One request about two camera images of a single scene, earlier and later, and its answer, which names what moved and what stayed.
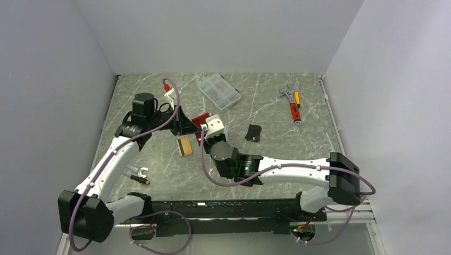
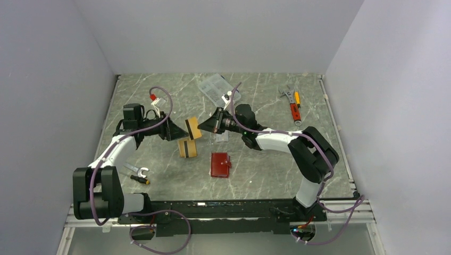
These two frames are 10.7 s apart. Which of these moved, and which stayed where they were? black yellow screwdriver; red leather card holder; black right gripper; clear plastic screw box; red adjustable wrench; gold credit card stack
Moved: red leather card holder; black right gripper
Stayed: black yellow screwdriver; gold credit card stack; red adjustable wrench; clear plastic screw box
